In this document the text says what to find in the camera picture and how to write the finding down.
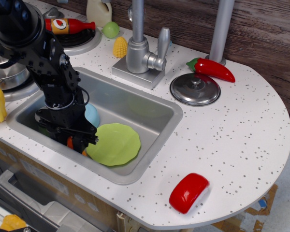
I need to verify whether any green toy lime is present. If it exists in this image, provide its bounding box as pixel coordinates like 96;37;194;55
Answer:
102;21;120;38

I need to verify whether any front stove burner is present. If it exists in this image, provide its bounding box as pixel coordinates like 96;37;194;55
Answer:
3;75;40;102

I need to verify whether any yellow toy corn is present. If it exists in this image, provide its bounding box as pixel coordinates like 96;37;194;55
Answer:
113;36;128;58

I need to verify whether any silver toy faucet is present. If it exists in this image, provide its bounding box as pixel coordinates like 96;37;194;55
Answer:
112;0;171;89

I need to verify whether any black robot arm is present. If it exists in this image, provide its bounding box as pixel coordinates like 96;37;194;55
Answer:
0;0;98;153

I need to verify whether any red toy ketchup bottle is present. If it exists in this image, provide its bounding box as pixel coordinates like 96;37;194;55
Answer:
45;18;96;35

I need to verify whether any back right stove burner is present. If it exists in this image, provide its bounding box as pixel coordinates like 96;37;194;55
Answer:
57;29;102;56

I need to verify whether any orange toy carrot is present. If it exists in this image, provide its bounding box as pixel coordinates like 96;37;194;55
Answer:
67;136;87;157

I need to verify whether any red toy chili pepper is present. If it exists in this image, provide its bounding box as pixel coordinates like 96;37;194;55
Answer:
186;58;235;83

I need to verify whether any steel toy pot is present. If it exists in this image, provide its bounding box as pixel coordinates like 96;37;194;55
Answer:
0;63;29;90

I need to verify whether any cream toy detergent jug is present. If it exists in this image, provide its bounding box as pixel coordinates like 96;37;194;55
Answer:
86;0;112;28

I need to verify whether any grey stove knob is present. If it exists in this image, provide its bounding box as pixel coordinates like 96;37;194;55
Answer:
43;7;65;19

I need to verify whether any grey green toy can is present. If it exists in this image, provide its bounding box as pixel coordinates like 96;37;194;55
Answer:
35;114;50;137

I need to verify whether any green plastic plate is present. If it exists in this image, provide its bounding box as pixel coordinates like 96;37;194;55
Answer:
84;123;141;167

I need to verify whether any yellow object bottom left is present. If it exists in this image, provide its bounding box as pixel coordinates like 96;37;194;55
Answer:
0;215;27;232

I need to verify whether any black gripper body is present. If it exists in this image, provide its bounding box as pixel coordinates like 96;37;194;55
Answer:
36;103;98;144

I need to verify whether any steel pot lid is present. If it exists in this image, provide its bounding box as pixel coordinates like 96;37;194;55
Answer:
170;73;221;106

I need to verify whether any grey oven door handle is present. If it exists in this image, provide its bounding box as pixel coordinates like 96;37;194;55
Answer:
0;170;71;232

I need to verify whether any grey vertical pole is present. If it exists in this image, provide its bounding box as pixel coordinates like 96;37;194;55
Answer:
206;0;235;66

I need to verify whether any grey toy sink basin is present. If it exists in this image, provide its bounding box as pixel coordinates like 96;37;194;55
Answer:
6;67;183;185

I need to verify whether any stove burner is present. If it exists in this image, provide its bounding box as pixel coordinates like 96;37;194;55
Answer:
3;75;40;102
57;29;102;56

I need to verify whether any light blue plastic bowl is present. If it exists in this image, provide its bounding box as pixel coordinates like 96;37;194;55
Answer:
85;103;100;128

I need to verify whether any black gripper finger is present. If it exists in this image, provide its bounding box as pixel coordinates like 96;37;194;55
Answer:
72;136;89;154
48;129;70;146

